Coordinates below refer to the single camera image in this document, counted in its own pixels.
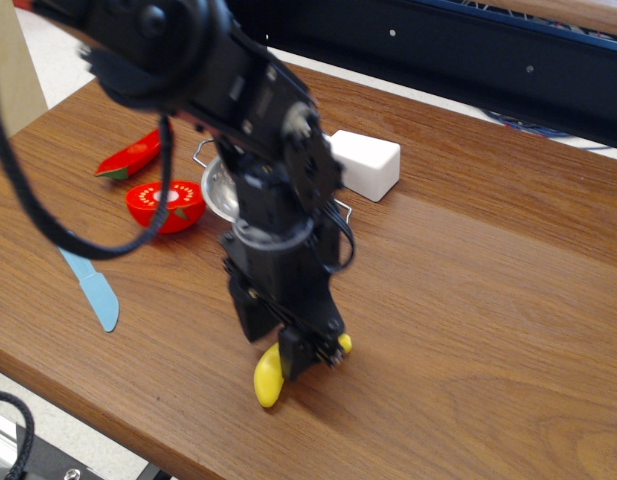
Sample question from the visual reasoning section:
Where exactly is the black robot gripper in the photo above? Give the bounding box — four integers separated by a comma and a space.
221, 219, 345, 381

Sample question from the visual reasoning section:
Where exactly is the yellow toy banana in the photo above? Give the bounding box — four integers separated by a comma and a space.
253, 333, 352, 408

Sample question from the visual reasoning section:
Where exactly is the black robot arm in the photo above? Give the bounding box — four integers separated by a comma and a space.
31, 1, 351, 380

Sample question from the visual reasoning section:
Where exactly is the steel colander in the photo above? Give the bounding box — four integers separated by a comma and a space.
192, 138, 353, 228

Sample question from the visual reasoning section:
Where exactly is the red toy tomato half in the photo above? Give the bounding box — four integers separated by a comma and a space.
125, 180, 206, 234

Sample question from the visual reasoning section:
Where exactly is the light blue toy knife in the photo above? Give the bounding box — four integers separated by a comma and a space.
59, 248, 120, 333

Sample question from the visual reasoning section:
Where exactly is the white salt shaker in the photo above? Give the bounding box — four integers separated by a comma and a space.
325, 130, 401, 203

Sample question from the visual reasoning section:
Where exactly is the red toy chili pepper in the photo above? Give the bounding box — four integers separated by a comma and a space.
94, 128, 162, 180

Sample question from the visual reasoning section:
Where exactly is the blue cables bundle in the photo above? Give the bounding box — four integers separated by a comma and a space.
480, 108, 609, 152

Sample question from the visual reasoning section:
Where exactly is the black braided cable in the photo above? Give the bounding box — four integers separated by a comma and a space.
0, 29, 173, 261

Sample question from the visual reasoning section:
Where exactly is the black metal frame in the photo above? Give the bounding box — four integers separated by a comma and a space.
229, 1, 617, 148

